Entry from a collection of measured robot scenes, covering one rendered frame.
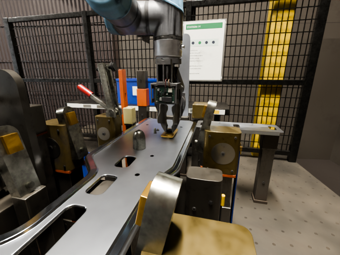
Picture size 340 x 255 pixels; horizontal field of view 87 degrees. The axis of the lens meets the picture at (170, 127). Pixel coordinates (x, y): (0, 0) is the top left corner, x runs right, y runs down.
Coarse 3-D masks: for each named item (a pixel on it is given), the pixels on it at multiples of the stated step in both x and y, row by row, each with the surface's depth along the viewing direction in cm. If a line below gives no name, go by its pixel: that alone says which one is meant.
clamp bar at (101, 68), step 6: (102, 66) 54; (108, 66) 55; (114, 66) 55; (102, 72) 55; (108, 72) 58; (102, 78) 56; (108, 78) 58; (102, 84) 56; (108, 84) 56; (108, 90) 56; (114, 90) 59; (108, 96) 57; (114, 96) 59; (108, 102) 57; (114, 102) 60; (108, 108) 58; (114, 108) 58; (120, 114) 61
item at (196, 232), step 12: (180, 216) 18; (180, 228) 17; (192, 228) 17; (204, 228) 17; (216, 228) 17; (228, 228) 17; (240, 228) 17; (168, 240) 15; (180, 240) 15; (192, 240) 15; (204, 240) 15; (216, 240) 15; (228, 240) 15; (240, 240) 15; (252, 240) 15; (144, 252) 14; (168, 252) 14; (180, 252) 14; (192, 252) 14; (204, 252) 14; (216, 252) 14; (228, 252) 14; (240, 252) 14; (252, 252) 14
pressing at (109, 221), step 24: (144, 120) 73; (168, 120) 74; (120, 144) 49; (168, 144) 49; (96, 168) 36; (120, 168) 36; (144, 168) 36; (168, 168) 36; (72, 192) 28; (120, 192) 29; (48, 216) 24; (96, 216) 24; (120, 216) 24; (0, 240) 20; (24, 240) 21; (72, 240) 21; (96, 240) 21; (120, 240) 21
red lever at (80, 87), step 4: (80, 84) 60; (80, 88) 59; (84, 88) 59; (84, 92) 59; (88, 92) 59; (92, 92) 60; (88, 96) 59; (92, 96) 59; (96, 96) 60; (96, 100) 59; (100, 100) 59; (100, 104) 59; (104, 104) 59; (116, 112) 59
